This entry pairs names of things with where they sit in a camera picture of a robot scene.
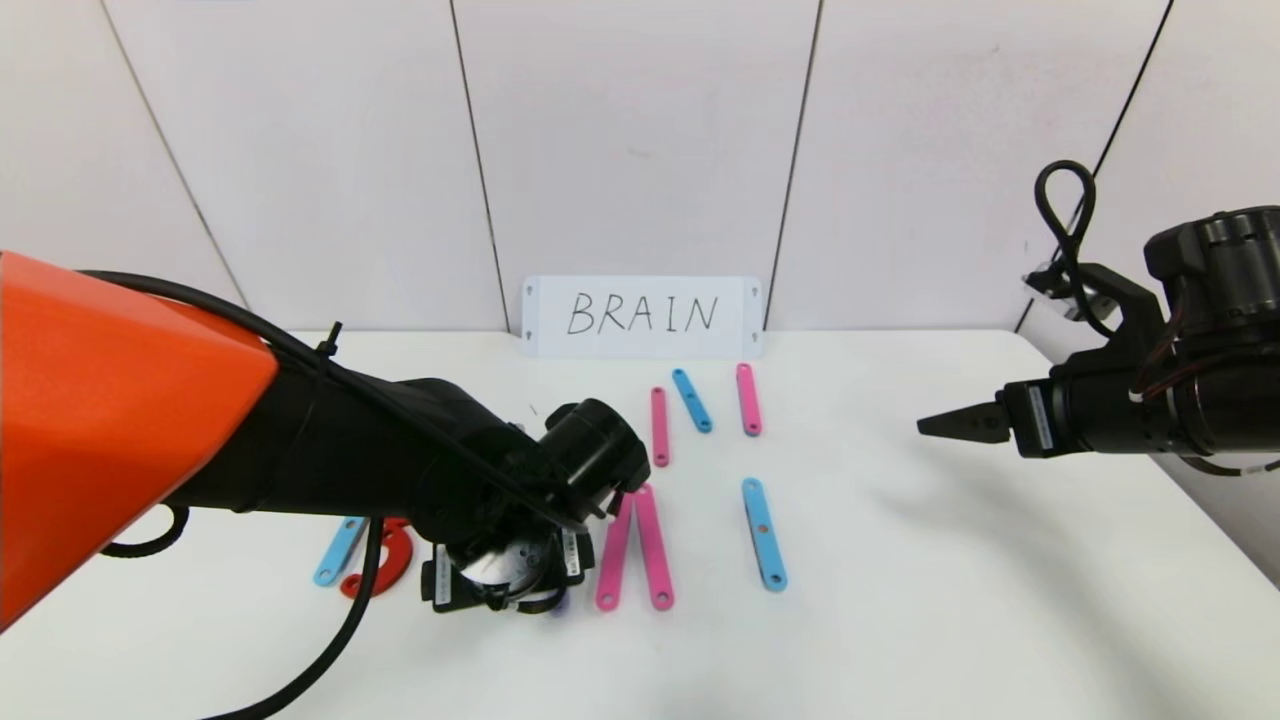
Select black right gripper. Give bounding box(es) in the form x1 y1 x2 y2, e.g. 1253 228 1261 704
916 361 1180 458

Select short blue bar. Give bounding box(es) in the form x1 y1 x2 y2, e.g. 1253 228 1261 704
672 369 714 434

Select white BRAIN word card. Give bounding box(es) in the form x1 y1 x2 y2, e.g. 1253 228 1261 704
522 276 764 360

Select short pink bar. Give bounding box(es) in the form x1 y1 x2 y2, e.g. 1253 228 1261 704
736 362 763 437

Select long blue bar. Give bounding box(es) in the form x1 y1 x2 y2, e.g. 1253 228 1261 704
313 515 367 587
742 477 789 592

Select large red arc piece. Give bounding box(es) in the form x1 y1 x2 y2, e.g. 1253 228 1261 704
340 518 415 601

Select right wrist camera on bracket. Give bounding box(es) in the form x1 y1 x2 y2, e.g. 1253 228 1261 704
1022 262 1169 371

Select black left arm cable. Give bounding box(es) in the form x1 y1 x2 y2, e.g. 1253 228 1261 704
78 268 606 720

